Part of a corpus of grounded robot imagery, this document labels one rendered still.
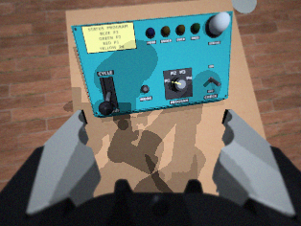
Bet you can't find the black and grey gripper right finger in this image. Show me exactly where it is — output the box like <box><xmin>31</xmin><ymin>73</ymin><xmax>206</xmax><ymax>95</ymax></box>
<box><xmin>212</xmin><ymin>109</ymin><xmax>301</xmax><ymax>226</ymax></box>

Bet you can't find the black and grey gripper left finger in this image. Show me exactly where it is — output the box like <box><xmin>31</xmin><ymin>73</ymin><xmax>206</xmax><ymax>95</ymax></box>
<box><xmin>0</xmin><ymin>110</ymin><xmax>101</xmax><ymax>226</ymax></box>

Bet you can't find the teal control console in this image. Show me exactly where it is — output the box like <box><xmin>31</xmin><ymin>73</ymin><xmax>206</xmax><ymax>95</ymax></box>
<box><xmin>71</xmin><ymin>11</ymin><xmax>233</xmax><ymax>118</ymax></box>

